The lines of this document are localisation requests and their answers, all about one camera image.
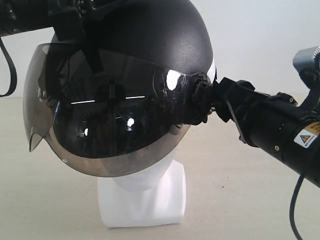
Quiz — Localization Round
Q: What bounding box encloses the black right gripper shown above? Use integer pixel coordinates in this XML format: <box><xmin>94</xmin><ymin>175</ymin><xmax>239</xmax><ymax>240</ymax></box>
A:
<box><xmin>212</xmin><ymin>77</ymin><xmax>297</xmax><ymax>148</ymax></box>

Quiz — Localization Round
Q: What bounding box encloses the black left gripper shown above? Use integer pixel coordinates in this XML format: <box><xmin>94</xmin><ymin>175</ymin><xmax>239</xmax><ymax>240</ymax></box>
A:
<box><xmin>51</xmin><ymin>0</ymin><xmax>110</xmax><ymax>74</ymax></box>

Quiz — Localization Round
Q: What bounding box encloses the black helmet with tinted visor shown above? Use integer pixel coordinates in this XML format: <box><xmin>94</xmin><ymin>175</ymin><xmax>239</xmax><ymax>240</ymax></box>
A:
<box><xmin>22</xmin><ymin>0</ymin><xmax>214</xmax><ymax>178</ymax></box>

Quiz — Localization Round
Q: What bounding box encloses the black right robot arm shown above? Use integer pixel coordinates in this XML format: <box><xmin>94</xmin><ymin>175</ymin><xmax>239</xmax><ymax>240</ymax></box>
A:
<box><xmin>212</xmin><ymin>77</ymin><xmax>320</xmax><ymax>187</ymax></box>

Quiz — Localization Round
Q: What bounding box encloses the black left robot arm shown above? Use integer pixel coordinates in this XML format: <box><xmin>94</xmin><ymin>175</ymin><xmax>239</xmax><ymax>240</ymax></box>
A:
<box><xmin>0</xmin><ymin>0</ymin><xmax>118</xmax><ymax>73</ymax></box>

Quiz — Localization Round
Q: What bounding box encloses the white mannequin head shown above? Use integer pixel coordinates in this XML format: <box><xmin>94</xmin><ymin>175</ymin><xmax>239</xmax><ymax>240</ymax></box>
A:
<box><xmin>97</xmin><ymin>148</ymin><xmax>187</xmax><ymax>228</ymax></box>

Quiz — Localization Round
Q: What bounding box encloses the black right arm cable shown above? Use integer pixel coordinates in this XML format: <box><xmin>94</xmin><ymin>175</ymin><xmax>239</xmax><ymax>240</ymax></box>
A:
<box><xmin>287</xmin><ymin>174</ymin><xmax>305</xmax><ymax>240</ymax></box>

